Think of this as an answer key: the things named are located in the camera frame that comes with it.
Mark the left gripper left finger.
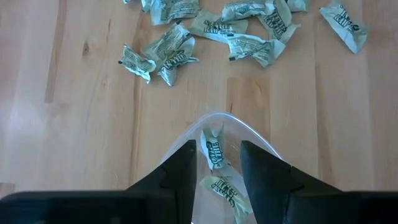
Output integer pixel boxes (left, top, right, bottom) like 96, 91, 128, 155
126, 139, 198, 224

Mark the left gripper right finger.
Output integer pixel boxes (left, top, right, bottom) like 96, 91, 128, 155
239, 140, 343, 224

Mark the tall clear plastic bin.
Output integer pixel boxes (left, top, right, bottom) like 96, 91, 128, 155
160, 112, 284, 224

